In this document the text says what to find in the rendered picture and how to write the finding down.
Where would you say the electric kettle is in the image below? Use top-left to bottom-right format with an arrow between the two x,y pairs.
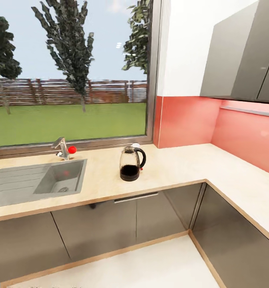
120,146 -> 146,182

